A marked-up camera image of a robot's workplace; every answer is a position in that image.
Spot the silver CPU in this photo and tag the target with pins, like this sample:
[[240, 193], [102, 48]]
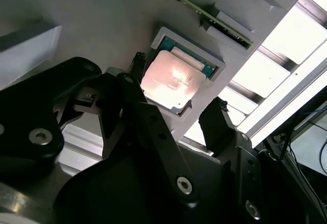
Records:
[[173, 80]]

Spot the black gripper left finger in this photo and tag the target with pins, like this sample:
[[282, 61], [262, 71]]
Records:
[[30, 111]]

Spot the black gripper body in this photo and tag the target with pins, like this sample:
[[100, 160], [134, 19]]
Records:
[[115, 196]]

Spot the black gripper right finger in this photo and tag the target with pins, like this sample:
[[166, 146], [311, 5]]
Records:
[[242, 170]]

